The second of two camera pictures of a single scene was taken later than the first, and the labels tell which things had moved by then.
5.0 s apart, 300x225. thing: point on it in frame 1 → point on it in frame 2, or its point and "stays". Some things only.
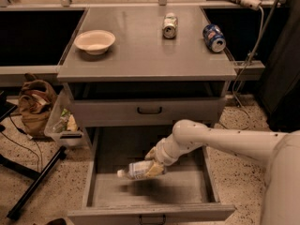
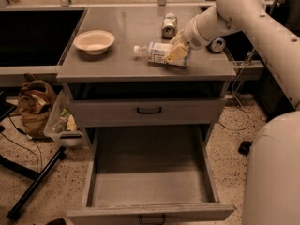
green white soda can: [170, 25] stays
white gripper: [161, 155] → [191, 37]
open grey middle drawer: [184, 195] stays
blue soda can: [214, 37] stays
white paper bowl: [96, 41] stays
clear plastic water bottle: [137, 170] → [156, 52]
